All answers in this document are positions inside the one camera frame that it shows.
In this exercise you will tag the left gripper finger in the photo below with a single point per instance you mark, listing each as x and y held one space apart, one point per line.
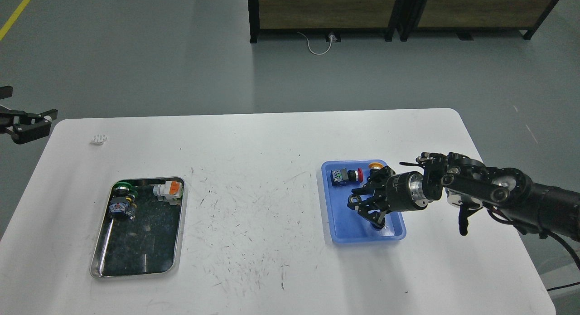
376 180
373 209

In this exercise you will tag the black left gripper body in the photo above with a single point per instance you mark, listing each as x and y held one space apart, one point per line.
404 193

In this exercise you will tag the black gear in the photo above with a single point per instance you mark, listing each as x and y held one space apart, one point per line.
378 226

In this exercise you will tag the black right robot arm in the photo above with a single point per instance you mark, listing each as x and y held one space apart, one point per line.
508 195

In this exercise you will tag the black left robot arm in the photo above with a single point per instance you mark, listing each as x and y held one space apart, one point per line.
242 161

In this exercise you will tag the orange white connector part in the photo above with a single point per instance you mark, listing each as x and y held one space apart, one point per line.
171 191

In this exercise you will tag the blue plastic tray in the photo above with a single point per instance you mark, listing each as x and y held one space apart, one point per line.
345 225

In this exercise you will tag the stainless steel tray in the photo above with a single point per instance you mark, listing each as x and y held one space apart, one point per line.
150 244

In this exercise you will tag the small white plastic piece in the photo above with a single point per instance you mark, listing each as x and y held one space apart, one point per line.
99 140

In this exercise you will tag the yellow push button switch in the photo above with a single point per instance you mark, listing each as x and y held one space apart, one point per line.
375 166

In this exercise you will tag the red push button switch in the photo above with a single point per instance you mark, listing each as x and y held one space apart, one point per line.
341 177

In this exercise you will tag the left wooden cabinet black frame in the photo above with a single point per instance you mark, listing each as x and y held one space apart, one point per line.
323 16

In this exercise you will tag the wooden cabinet black frame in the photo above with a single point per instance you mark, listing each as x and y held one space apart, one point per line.
465 17
323 16

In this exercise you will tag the right wooden cabinet black frame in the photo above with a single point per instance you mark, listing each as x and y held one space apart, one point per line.
465 17

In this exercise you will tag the green push button switch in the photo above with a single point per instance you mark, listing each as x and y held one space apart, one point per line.
122 203

